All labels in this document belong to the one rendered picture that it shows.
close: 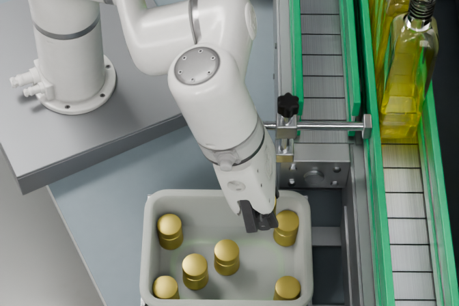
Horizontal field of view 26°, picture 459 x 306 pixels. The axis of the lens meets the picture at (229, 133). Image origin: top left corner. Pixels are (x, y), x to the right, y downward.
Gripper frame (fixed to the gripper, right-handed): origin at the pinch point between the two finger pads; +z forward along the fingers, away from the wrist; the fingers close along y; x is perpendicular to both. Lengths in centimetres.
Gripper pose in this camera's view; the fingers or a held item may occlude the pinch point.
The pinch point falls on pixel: (263, 203)
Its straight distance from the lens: 124.7
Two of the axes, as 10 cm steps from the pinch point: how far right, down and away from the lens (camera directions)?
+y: 0.5, -8.3, 5.6
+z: 2.6, 5.5, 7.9
